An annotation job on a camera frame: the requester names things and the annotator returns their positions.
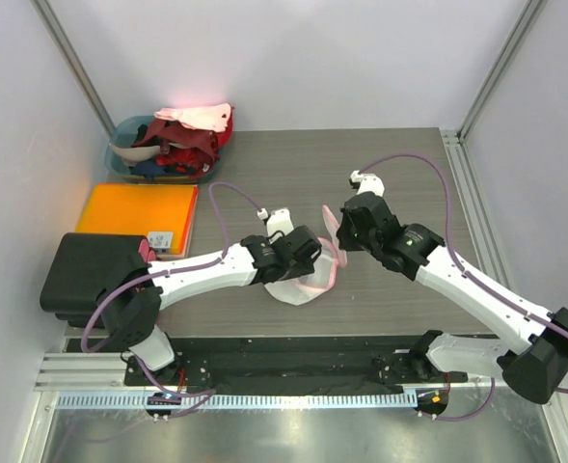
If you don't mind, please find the dark red garment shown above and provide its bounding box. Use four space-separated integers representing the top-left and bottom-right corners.
132 118 233 170

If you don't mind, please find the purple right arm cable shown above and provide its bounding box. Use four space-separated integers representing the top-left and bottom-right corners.
360 152 568 423

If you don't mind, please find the pink bra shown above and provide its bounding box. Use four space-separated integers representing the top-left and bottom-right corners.
154 103 232 133

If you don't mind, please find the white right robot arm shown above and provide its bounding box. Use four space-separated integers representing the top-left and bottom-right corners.
337 192 568 404

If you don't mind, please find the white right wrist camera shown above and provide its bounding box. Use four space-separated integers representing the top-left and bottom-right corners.
349 170 385 197

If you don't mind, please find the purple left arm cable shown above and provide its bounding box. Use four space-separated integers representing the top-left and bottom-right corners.
80 181 270 421

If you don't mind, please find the white mesh laundry bag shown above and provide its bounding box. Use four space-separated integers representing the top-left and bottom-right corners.
265 204 347 306

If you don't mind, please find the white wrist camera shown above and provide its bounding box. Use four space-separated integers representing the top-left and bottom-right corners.
257 207 294 240
349 170 385 197

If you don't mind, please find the white cup bra in basket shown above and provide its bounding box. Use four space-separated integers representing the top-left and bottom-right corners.
109 144 160 164

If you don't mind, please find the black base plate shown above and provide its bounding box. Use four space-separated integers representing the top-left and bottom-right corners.
123 336 468 395

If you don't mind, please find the teal plastic laundry basket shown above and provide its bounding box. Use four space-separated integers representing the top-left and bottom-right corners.
105 116 220 183

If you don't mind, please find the black case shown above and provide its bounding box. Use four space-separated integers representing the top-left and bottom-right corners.
40 232 154 328

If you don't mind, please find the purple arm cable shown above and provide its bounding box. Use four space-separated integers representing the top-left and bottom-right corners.
80 181 270 421
360 152 568 423

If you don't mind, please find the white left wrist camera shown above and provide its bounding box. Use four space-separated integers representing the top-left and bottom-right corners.
257 207 294 240

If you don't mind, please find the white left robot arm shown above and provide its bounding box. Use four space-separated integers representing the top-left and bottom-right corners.
122 226 322 385

